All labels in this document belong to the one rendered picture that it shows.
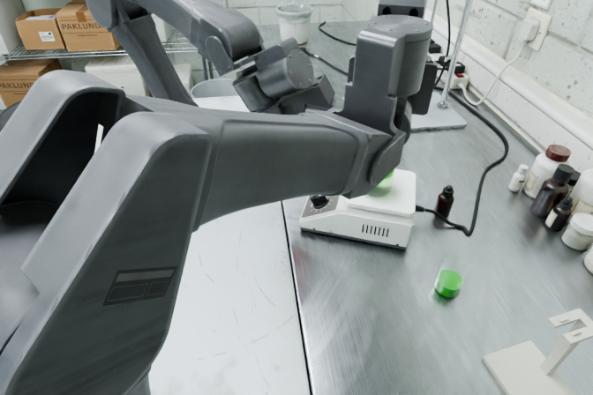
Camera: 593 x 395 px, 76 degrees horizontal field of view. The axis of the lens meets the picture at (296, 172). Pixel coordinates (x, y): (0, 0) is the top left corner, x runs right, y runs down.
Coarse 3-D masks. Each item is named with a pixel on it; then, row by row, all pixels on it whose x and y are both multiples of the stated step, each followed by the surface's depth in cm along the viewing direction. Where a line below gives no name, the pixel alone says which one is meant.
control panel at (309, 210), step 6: (330, 198) 70; (336, 198) 69; (306, 204) 73; (312, 204) 72; (330, 204) 69; (336, 204) 68; (306, 210) 71; (312, 210) 70; (318, 210) 69; (324, 210) 68; (330, 210) 67; (306, 216) 70
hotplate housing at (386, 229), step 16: (336, 208) 67; (352, 208) 66; (416, 208) 72; (304, 224) 70; (320, 224) 69; (336, 224) 68; (352, 224) 67; (368, 224) 66; (384, 224) 65; (400, 224) 64; (368, 240) 69; (384, 240) 67; (400, 240) 66
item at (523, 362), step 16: (560, 320) 43; (576, 320) 44; (576, 336) 42; (592, 336) 42; (496, 352) 53; (512, 352) 53; (528, 352) 53; (560, 352) 47; (496, 368) 51; (512, 368) 51; (528, 368) 51; (544, 368) 50; (512, 384) 49; (528, 384) 49; (544, 384) 49; (560, 384) 49
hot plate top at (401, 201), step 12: (396, 180) 70; (408, 180) 70; (396, 192) 67; (408, 192) 67; (348, 204) 65; (360, 204) 65; (372, 204) 65; (384, 204) 65; (396, 204) 65; (408, 204) 65; (408, 216) 63
